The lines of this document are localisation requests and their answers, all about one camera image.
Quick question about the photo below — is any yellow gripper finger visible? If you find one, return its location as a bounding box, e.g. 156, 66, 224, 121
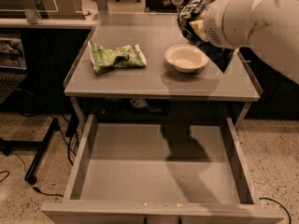
189, 20, 208, 42

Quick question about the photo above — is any blue kettle chip bag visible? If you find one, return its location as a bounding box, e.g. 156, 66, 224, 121
177, 0, 233, 73

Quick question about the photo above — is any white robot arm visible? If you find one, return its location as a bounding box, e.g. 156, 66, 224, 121
191, 0, 299, 83

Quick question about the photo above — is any grey cabinet counter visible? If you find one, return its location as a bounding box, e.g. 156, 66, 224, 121
64, 13, 261, 124

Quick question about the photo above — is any green chip bag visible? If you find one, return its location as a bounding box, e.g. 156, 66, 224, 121
88, 40, 147, 73

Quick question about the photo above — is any grey open drawer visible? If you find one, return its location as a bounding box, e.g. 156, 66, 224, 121
41, 116, 284, 224

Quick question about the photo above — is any white bowl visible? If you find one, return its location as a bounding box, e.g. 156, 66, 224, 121
164, 45, 209, 73

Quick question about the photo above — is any laptop computer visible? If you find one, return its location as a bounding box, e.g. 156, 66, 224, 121
0, 30, 28, 104

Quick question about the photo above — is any black stand leg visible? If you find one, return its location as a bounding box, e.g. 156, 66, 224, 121
24, 118, 59, 185

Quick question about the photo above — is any black floor cable right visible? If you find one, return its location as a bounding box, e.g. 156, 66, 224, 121
259, 197, 292, 224

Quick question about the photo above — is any black floor cable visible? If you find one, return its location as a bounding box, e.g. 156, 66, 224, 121
259, 197, 292, 224
0, 151, 64, 198

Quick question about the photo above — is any black floor cable left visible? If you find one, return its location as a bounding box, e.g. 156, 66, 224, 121
0, 151, 64, 198

